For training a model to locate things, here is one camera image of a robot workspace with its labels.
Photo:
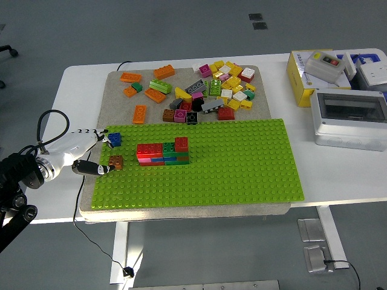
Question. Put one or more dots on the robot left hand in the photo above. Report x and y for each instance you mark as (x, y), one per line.
(68, 151)

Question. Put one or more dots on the blue toy brick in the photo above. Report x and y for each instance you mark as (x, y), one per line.
(115, 139)
(164, 159)

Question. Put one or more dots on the brown and orange toy brick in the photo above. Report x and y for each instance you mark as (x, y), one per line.
(116, 162)

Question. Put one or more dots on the small red toy brick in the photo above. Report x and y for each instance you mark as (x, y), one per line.
(181, 144)

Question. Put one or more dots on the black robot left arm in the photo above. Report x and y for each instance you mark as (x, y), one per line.
(15, 169)

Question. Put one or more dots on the long orange toy brick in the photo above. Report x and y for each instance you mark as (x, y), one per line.
(155, 95)
(139, 114)
(131, 77)
(164, 72)

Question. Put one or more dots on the large red toy brick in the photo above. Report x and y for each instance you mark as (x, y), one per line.
(149, 150)

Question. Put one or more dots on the small orange toy brick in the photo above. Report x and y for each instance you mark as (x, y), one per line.
(129, 92)

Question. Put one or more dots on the flat red toy brick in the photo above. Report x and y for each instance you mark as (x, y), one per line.
(152, 164)

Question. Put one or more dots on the small dark green toy brick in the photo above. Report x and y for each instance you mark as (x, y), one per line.
(249, 94)
(137, 87)

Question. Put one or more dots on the flat blue toy brick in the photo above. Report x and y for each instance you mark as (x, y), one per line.
(164, 159)

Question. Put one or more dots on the flat green toy brick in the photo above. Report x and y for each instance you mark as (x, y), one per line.
(178, 162)

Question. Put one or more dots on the long lime green toy brick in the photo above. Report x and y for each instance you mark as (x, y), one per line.
(161, 86)

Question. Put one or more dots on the flat brown toy brick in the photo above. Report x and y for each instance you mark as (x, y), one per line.
(184, 158)

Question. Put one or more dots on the small grey sloped toy brick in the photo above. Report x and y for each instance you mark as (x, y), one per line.
(176, 104)

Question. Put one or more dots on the yellow curved toy brick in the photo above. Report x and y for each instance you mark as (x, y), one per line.
(183, 95)

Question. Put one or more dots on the black toy brick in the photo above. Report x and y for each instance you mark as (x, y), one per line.
(197, 105)
(192, 118)

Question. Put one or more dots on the small magenta toy brick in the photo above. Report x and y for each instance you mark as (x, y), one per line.
(197, 96)

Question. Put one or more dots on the grey toy brick with holes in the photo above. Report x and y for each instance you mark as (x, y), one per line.
(196, 86)

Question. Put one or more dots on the thin green toy brick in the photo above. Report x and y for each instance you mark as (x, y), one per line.
(206, 89)

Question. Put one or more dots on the long grey toy brick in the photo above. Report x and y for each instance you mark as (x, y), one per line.
(213, 105)

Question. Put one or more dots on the small white toy piece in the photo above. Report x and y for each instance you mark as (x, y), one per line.
(196, 67)

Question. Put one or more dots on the green studded baseplate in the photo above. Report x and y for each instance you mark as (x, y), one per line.
(226, 166)

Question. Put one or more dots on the white toy brick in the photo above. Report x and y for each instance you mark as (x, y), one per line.
(247, 72)
(226, 93)
(224, 69)
(239, 95)

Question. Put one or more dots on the light pink toy brick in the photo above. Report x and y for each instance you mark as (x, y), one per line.
(224, 77)

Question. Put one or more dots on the white table leg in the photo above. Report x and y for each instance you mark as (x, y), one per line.
(119, 250)
(332, 235)

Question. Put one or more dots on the black chair leg with caster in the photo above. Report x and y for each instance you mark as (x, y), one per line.
(7, 49)

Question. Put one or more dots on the long metal floor plate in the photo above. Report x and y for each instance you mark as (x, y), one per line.
(205, 285)

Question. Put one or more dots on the grey-brown mat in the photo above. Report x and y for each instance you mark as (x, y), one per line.
(261, 102)

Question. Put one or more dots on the dark floor cover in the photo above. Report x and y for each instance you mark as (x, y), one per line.
(260, 26)
(255, 17)

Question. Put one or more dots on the yellow cardboard box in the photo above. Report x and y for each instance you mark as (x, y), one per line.
(297, 78)

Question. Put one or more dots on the white box flap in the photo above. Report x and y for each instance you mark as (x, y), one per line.
(350, 68)

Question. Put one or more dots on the grey box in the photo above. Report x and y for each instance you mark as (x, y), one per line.
(358, 82)

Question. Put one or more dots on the white push button switch box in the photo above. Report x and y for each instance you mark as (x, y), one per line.
(320, 68)

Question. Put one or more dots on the white enclosure with clear lid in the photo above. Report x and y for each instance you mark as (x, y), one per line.
(347, 133)

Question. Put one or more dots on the white wall socket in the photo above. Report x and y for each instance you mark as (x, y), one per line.
(375, 74)

